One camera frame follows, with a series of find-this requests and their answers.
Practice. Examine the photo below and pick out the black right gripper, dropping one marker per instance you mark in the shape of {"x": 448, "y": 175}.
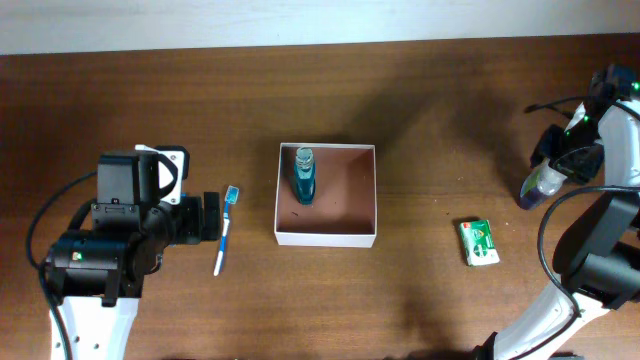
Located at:
{"x": 548, "y": 148}

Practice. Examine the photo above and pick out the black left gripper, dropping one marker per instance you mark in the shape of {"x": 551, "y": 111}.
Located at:
{"x": 194, "y": 231}

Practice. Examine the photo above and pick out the clear dark spray bottle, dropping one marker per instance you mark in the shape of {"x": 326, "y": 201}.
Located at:
{"x": 542, "y": 183}

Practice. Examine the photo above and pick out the teal mouthwash bottle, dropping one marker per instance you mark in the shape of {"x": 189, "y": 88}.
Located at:
{"x": 305, "y": 175}

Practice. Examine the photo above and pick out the green Dettol soap box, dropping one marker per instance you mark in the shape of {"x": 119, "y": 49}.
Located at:
{"x": 478, "y": 243}

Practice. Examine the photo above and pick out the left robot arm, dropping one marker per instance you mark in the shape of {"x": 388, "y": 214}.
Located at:
{"x": 94, "y": 274}

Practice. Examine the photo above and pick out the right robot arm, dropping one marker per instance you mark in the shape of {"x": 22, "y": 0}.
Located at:
{"x": 592, "y": 272}

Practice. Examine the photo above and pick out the blue white toothbrush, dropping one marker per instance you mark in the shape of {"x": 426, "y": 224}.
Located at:
{"x": 230, "y": 199}

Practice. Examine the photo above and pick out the white cardboard box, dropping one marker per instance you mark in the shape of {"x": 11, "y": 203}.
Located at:
{"x": 343, "y": 212}

